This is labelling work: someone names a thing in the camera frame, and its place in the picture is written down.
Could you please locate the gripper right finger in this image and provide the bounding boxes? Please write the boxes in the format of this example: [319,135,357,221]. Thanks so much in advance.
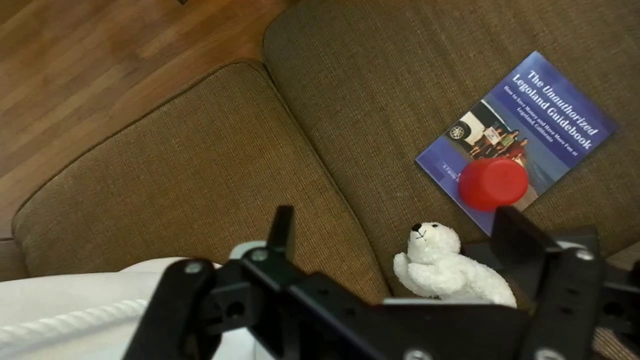
[462,205,640,360]

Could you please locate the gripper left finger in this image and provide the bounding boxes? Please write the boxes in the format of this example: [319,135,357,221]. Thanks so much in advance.
[122,205,351,360]

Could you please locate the white plush seal toy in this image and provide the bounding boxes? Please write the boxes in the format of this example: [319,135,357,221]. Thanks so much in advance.
[392,221,518,308]

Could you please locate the brown fabric sofa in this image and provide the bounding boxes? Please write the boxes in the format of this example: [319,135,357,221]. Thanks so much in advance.
[0,0,640,360]

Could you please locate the red plastic cup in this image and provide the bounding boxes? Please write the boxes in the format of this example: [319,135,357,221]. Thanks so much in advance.
[457,157,530,212]

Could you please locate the blue paperback book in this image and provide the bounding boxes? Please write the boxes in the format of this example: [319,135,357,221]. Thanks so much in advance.
[415,50,621,236]

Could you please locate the white pillow with rope trim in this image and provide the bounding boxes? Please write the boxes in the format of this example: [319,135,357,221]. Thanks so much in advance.
[0,256,273,360]

